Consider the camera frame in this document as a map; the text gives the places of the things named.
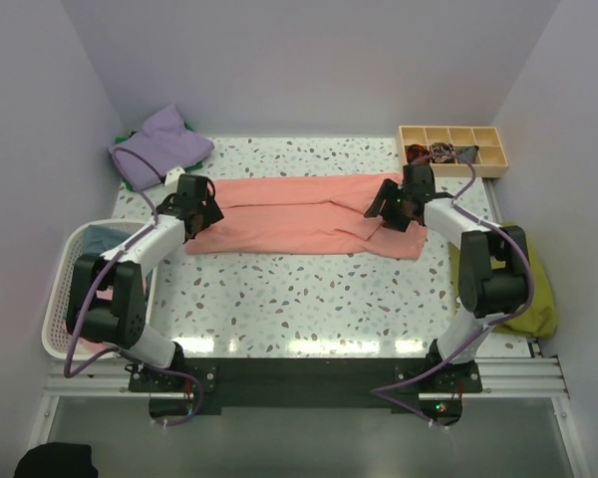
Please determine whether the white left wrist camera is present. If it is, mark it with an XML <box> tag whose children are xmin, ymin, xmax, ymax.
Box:
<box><xmin>163</xmin><ymin>167</ymin><xmax>185</xmax><ymax>187</ymax></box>

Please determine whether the folded lilac t-shirt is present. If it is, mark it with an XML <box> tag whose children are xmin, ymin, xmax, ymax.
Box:
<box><xmin>109</xmin><ymin>105</ymin><xmax>214</xmax><ymax>190</ymax></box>

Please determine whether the black object bottom left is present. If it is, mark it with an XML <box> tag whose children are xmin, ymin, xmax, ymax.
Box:
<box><xmin>14</xmin><ymin>442</ymin><xmax>99</xmax><ymax>478</ymax></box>

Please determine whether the white laundry basket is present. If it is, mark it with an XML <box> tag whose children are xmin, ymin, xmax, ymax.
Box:
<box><xmin>41</xmin><ymin>219</ymin><xmax>144</xmax><ymax>360</ymax></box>

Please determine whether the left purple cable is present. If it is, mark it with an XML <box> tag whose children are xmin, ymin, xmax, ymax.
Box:
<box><xmin>63</xmin><ymin>146</ymin><xmax>203</xmax><ymax>427</ymax></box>

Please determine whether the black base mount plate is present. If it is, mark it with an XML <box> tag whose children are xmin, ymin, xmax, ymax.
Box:
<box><xmin>125</xmin><ymin>358</ymin><xmax>483</xmax><ymax>425</ymax></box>

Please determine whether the light pink t-shirt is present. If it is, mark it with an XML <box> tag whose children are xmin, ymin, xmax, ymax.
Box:
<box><xmin>79</xmin><ymin>287</ymin><xmax>114</xmax><ymax>353</ymax></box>

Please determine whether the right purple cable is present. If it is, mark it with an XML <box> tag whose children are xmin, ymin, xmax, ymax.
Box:
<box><xmin>371</xmin><ymin>151</ymin><xmax>537</xmax><ymax>427</ymax></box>

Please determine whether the grey blue t-shirt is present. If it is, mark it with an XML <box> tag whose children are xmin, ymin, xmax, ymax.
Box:
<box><xmin>82</xmin><ymin>225</ymin><xmax>131</xmax><ymax>256</ymax></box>

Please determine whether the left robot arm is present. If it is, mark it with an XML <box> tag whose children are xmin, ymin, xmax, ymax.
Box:
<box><xmin>64</xmin><ymin>174</ymin><xmax>223</xmax><ymax>390</ymax></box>

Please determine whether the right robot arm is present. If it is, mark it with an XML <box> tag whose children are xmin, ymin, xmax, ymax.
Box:
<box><xmin>365</xmin><ymin>163</ymin><xmax>535</xmax><ymax>391</ymax></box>

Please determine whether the olive green t-shirt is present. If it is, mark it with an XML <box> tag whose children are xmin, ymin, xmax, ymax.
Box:
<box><xmin>450</xmin><ymin>224</ymin><xmax>558</xmax><ymax>339</ymax></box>

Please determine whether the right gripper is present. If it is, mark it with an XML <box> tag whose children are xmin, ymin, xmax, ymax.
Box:
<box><xmin>364</xmin><ymin>179</ymin><xmax>412</xmax><ymax>232</ymax></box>

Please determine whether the wooden compartment tray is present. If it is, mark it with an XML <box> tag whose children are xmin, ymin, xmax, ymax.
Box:
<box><xmin>397</xmin><ymin>125</ymin><xmax>509</xmax><ymax>178</ymax></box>

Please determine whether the purple cable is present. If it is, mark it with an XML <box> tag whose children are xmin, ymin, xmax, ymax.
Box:
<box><xmin>371</xmin><ymin>151</ymin><xmax>537</xmax><ymax>427</ymax></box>
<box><xmin>63</xmin><ymin>146</ymin><xmax>203</xmax><ymax>427</ymax></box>

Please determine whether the red black rolled sock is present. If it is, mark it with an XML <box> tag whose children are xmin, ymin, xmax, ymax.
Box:
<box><xmin>406</xmin><ymin>144</ymin><xmax>430</xmax><ymax>164</ymax></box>

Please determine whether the grey rolled sock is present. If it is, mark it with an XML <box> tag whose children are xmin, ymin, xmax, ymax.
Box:
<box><xmin>454</xmin><ymin>145</ymin><xmax>479</xmax><ymax>164</ymax></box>

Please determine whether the folded green t-shirt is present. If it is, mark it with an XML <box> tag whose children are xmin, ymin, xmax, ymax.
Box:
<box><xmin>110</xmin><ymin>122</ymin><xmax>214</xmax><ymax>190</ymax></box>

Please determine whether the salmon pink t-shirt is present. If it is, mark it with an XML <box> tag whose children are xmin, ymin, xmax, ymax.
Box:
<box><xmin>185</xmin><ymin>173</ymin><xmax>428</xmax><ymax>260</ymax></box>

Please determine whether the brown patterned rolled sock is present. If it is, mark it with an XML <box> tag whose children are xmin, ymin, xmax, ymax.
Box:
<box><xmin>430</xmin><ymin>141</ymin><xmax>455</xmax><ymax>164</ymax></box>

